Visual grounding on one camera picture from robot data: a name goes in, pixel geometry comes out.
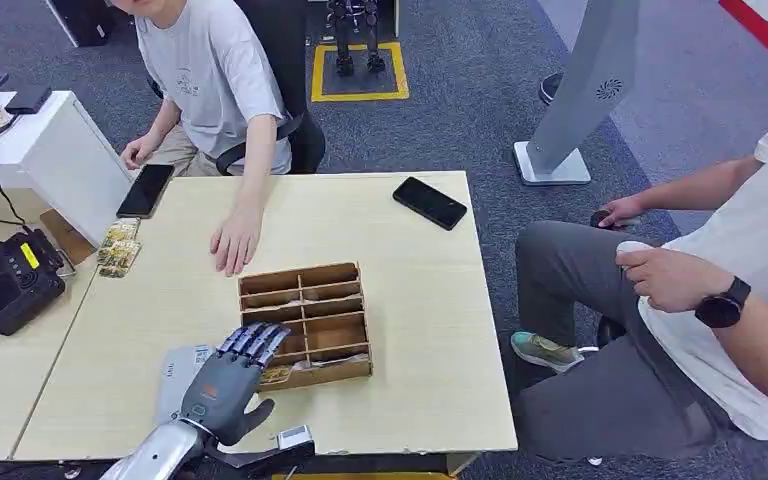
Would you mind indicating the grey card holder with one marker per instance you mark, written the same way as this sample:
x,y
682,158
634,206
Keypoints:
x,y
175,384

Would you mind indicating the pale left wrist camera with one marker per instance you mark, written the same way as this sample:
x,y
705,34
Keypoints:
x,y
294,437

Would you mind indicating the grey stand with white base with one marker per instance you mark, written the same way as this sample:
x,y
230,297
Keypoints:
x,y
589,79

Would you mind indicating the black wristwatch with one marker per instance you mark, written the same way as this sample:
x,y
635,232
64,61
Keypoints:
x,y
722,308

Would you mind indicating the person in grey shirt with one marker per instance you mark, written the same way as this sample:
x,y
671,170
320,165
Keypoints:
x,y
212,79

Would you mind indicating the black case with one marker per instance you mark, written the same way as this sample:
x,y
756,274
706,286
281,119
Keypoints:
x,y
82,20

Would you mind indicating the black smartphone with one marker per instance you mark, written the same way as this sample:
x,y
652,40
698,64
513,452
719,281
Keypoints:
x,y
429,203
145,191

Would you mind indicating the person in white shirt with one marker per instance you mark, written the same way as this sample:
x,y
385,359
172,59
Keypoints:
x,y
755,265

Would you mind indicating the black shoe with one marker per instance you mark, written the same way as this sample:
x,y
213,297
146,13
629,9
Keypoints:
x,y
548,87

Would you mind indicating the silver chair base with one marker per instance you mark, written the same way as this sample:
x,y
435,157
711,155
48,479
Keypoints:
x,y
594,460

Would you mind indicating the small black power bank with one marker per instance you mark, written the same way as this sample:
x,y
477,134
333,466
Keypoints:
x,y
28,99

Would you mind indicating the black robot legs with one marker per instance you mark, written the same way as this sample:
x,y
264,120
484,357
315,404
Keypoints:
x,y
344,40

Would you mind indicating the white cabinet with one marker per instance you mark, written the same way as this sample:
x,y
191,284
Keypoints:
x,y
59,166

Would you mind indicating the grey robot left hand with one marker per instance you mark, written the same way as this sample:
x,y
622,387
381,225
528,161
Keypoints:
x,y
222,397

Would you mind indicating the black office chair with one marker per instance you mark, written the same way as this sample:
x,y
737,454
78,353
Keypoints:
x,y
278,53

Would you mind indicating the black device with yellow label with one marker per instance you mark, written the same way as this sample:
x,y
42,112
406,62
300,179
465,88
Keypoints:
x,y
6,285

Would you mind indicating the yellow floor tape square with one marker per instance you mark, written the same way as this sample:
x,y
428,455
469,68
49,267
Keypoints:
x,y
357,97

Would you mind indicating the spread printed cards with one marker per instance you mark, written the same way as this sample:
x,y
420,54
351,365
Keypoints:
x,y
119,262

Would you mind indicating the wooden card box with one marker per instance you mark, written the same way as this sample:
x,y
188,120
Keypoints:
x,y
331,324

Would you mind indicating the teal shoe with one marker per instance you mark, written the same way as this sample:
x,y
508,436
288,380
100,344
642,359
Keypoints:
x,y
546,351

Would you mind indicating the yellow card in box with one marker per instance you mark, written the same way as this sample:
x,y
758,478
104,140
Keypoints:
x,y
278,376

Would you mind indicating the red and white board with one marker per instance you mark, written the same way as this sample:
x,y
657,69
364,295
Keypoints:
x,y
765,36

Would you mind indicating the white VR controller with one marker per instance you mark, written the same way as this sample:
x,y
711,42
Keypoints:
x,y
632,246

